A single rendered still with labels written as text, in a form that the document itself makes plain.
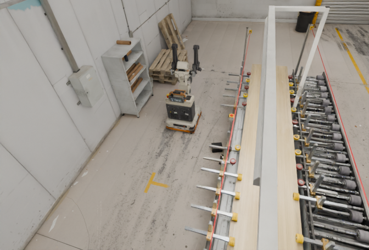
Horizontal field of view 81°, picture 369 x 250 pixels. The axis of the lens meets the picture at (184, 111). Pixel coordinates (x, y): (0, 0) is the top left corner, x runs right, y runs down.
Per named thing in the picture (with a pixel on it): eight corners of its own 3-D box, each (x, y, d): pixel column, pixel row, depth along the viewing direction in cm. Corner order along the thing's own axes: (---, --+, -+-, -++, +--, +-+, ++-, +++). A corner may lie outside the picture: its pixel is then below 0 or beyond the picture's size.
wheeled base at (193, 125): (194, 134, 453) (193, 126, 436) (166, 129, 470) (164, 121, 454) (202, 113, 500) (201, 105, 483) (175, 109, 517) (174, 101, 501)
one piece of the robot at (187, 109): (193, 127, 450) (190, 95, 395) (168, 122, 465) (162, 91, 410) (196, 116, 474) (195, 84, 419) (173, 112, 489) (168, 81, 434)
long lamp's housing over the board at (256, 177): (252, 184, 117) (254, 176, 112) (264, 22, 286) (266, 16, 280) (275, 189, 114) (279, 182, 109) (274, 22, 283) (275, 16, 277)
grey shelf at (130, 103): (122, 115, 522) (100, 56, 420) (138, 93, 585) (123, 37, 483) (138, 117, 510) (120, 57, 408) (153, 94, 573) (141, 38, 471)
